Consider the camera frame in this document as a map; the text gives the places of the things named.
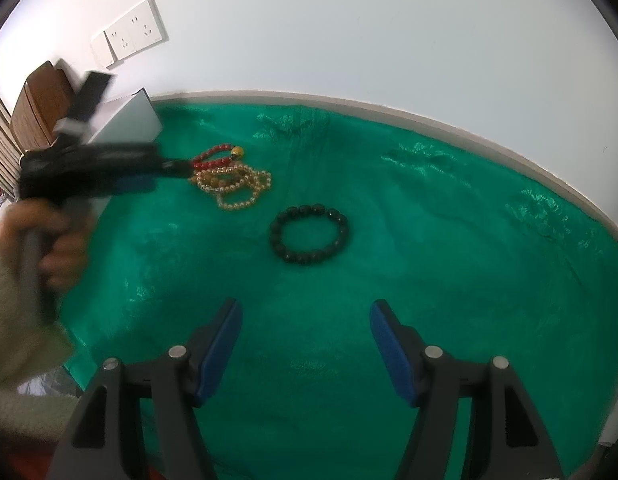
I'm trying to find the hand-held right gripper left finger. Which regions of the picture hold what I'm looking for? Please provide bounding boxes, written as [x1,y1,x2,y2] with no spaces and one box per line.
[49,298,243,480]

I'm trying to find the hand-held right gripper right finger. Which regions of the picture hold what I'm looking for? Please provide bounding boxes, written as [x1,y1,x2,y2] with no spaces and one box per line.
[369,299,564,480]

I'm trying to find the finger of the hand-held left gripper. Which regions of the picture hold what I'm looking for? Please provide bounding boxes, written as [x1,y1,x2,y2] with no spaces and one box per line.
[112,142,196,197]

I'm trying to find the brown bead bracelet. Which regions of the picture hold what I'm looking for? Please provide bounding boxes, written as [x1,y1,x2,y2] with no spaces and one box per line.
[189,166,251,192]

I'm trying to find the red bead bracelet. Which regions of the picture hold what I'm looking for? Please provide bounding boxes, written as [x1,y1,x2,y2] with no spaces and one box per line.
[190,143,246,174]

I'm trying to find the white cardboard box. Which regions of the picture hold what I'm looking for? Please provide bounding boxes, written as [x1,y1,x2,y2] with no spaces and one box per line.
[56,59,163,231]

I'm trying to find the pearl necklace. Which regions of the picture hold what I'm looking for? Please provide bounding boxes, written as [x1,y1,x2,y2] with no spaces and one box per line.
[196,164,273,212]

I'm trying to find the black bead bracelet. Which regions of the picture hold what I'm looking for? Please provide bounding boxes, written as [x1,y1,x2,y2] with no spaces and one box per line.
[268,203,350,265]

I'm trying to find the person's left hand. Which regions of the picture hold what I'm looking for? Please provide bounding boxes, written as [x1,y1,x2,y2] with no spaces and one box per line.
[0,199,90,292]

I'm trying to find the brown headboard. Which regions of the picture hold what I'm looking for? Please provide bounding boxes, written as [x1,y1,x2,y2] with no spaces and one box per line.
[9,60,74,157]

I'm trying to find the wooden slatted panel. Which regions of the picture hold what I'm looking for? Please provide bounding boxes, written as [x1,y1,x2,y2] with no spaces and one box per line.
[0,79,21,197]

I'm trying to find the green cloth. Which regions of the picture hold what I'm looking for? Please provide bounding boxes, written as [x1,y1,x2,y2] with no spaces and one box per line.
[64,97,618,480]

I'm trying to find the person's orange trousers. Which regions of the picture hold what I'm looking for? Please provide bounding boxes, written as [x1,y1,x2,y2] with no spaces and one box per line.
[0,435,60,480]

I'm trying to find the white wall switch plate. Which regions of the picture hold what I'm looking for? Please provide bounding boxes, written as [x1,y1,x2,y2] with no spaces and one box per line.
[90,30,118,69]

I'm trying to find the white double wall socket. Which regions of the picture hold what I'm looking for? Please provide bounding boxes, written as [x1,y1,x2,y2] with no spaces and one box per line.
[105,0,168,60]

